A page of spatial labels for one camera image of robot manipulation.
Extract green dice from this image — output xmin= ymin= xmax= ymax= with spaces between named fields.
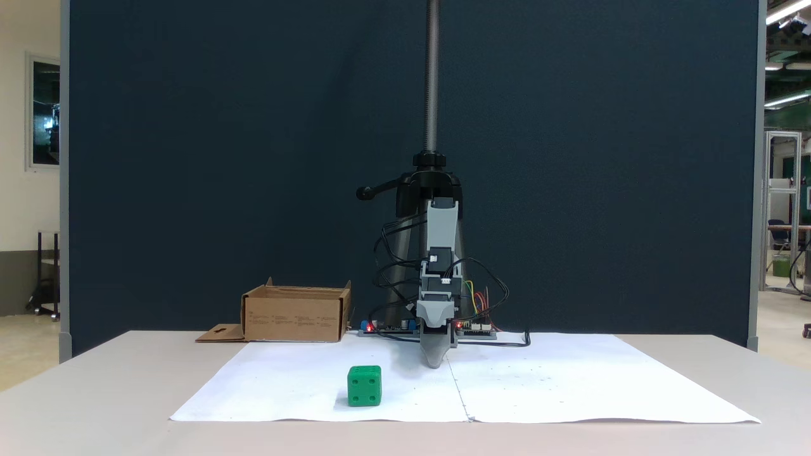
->
xmin=347 ymin=365 xmax=383 ymax=407

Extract blue circuit board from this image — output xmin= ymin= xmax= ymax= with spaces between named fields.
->
xmin=357 ymin=320 xmax=419 ymax=338

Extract white paper sheet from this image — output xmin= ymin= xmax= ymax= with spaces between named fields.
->
xmin=170 ymin=332 xmax=471 ymax=423
xmin=446 ymin=332 xmax=761 ymax=424

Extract brown cardboard box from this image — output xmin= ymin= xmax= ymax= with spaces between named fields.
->
xmin=195 ymin=277 xmax=352 ymax=343

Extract black tripod with metal pole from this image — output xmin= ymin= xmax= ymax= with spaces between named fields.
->
xmin=356 ymin=0 xmax=473 ymax=333

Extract dark blue partition panel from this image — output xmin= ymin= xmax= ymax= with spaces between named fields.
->
xmin=60 ymin=0 xmax=767 ymax=363

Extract black wheeled cart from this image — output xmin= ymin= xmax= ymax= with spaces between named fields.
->
xmin=27 ymin=231 xmax=61 ymax=321

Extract ceiling light strip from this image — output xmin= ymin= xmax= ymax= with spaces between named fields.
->
xmin=765 ymin=0 xmax=811 ymax=27

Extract coloured jumper wires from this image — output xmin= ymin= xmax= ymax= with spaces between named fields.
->
xmin=464 ymin=280 xmax=501 ymax=331

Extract circuit board with jumper wires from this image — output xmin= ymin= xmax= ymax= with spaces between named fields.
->
xmin=456 ymin=321 xmax=498 ymax=341

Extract black arm motor wires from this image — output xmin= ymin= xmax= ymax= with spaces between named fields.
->
xmin=373 ymin=214 xmax=509 ymax=343

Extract aluminium profile frame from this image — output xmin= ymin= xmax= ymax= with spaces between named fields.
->
xmin=759 ymin=129 xmax=805 ymax=296

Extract framed wall window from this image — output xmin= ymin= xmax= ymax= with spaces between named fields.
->
xmin=25 ymin=53 xmax=61 ymax=172

